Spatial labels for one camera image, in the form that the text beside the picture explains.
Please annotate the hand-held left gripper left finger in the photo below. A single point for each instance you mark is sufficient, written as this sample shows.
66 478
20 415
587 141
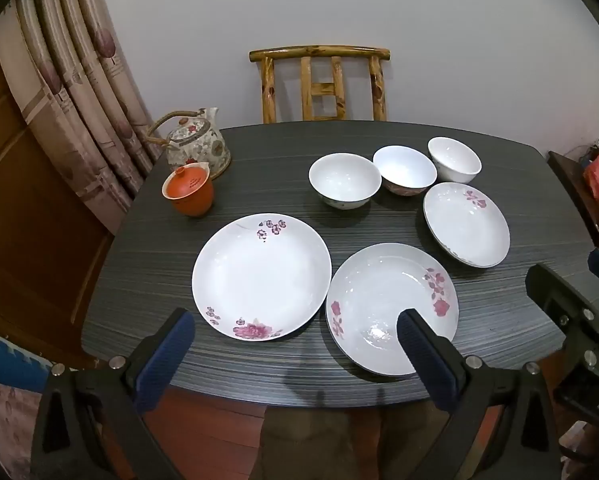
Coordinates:
167 355

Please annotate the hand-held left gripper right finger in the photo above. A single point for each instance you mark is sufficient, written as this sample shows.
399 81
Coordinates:
422 350

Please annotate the white plate with pink flowers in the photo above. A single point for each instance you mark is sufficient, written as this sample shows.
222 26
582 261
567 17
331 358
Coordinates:
374 290

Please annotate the small deep plate pink flower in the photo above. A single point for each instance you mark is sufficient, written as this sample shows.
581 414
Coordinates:
467 230

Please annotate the large plate with purple flowers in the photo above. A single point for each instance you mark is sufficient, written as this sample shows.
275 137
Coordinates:
259 280

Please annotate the white ceramic bowl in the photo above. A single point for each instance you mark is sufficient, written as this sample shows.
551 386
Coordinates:
344 180
454 157

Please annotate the white bowl with red pattern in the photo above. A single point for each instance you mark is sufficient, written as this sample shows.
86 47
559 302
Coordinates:
404 167

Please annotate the orange lidded cup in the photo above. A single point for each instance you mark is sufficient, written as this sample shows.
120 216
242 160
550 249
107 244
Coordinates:
189 200

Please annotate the blue cloth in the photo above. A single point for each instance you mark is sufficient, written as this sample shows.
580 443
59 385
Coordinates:
4 360

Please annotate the pink floral cloth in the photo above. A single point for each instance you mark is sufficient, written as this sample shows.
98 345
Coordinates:
4 425

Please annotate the brown wooden door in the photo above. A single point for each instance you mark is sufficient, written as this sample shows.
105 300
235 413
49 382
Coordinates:
29 210

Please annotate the floral ceramic teapot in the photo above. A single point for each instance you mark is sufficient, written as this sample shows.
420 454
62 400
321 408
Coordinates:
199 147

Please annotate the beige patterned curtain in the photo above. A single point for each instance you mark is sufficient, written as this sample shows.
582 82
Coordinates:
79 85

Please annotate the wooden chair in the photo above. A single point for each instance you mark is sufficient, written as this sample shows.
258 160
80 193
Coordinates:
319 53

